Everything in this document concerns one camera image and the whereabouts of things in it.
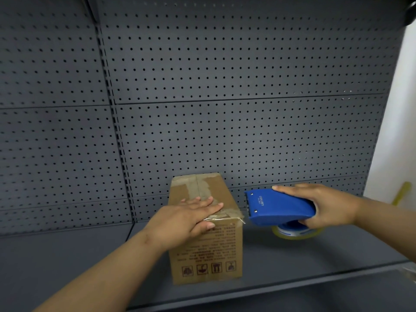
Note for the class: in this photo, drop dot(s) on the person's left hand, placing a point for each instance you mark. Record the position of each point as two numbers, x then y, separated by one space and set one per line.
182 220

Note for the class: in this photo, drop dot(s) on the person's right hand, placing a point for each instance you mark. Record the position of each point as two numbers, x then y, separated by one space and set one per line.
331 207

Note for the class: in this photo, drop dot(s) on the blue tape dispenser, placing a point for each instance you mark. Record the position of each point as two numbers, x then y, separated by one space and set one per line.
276 207

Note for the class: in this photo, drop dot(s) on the brown printed cardboard box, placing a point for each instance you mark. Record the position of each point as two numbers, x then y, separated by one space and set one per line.
224 256

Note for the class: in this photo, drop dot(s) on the person's left forearm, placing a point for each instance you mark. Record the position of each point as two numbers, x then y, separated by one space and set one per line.
104 276

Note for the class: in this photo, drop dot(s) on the yellow stick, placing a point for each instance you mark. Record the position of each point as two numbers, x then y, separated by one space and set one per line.
403 191

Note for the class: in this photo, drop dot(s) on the grey lower shelf board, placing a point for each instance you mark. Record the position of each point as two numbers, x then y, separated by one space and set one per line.
325 295

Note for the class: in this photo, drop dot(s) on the grey perforated shelf back panel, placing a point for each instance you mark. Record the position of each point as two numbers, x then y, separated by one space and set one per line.
243 61
48 142

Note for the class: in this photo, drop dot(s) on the dark grey upper shelf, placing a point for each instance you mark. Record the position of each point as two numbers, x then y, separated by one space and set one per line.
411 14

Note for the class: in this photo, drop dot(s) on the grey slotted upright post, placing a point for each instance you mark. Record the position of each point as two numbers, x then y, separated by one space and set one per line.
120 142

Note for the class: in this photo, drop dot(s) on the curved dark shelf bracket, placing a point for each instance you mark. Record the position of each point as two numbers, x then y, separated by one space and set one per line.
92 8

